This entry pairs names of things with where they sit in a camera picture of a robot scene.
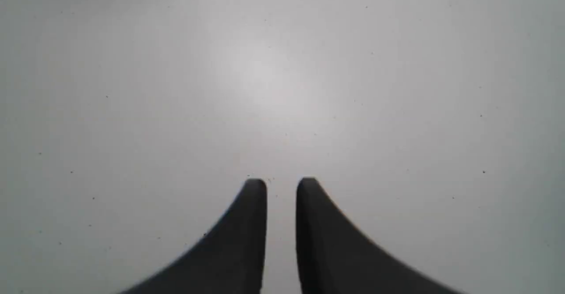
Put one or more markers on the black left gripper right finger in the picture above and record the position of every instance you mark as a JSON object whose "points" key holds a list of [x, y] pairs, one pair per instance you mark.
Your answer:
{"points": [[334, 257]]}

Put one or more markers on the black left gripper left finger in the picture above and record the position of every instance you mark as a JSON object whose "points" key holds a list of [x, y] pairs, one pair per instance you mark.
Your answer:
{"points": [[229, 259]]}

